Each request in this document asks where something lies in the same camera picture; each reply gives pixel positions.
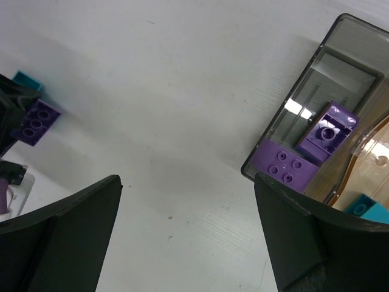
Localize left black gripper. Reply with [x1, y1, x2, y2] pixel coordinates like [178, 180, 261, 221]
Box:
[1, 74, 41, 157]

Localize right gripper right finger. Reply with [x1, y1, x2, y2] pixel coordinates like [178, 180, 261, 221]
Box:
[254, 173, 388, 291]

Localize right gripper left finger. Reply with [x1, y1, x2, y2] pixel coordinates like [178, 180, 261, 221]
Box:
[1, 175, 122, 291]

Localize purple small lego brick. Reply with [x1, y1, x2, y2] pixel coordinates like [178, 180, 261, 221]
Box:
[10, 99, 61, 146]

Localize teal small lego brick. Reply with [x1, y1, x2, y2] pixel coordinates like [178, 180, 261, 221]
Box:
[344, 194, 389, 224]

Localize purple round lego piece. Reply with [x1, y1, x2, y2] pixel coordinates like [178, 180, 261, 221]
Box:
[251, 139, 320, 193]

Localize purple printed lego brick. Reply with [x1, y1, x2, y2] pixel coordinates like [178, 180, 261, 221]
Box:
[295, 102, 360, 166]

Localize orange transparent container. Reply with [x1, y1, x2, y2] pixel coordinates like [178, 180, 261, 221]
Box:
[328, 116, 388, 210]

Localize grey transparent container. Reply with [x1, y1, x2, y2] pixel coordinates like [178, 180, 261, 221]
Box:
[241, 13, 388, 205]

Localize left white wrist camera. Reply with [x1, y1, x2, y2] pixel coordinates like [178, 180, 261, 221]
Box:
[1, 160, 35, 222]

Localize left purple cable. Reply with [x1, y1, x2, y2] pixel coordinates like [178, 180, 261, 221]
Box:
[0, 178, 10, 215]

